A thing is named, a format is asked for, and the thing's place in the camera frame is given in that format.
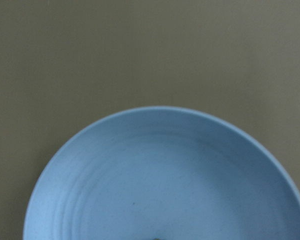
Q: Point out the blue round plate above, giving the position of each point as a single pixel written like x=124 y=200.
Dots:
x=163 y=173

